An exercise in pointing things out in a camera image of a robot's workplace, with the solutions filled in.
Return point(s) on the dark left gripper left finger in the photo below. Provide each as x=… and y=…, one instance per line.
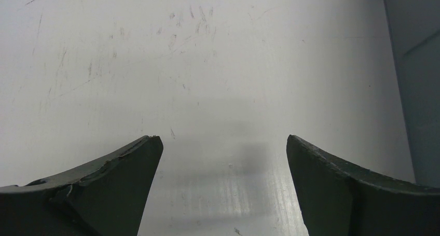
x=105, y=196

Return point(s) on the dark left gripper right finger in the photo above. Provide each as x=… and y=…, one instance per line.
x=337, y=197

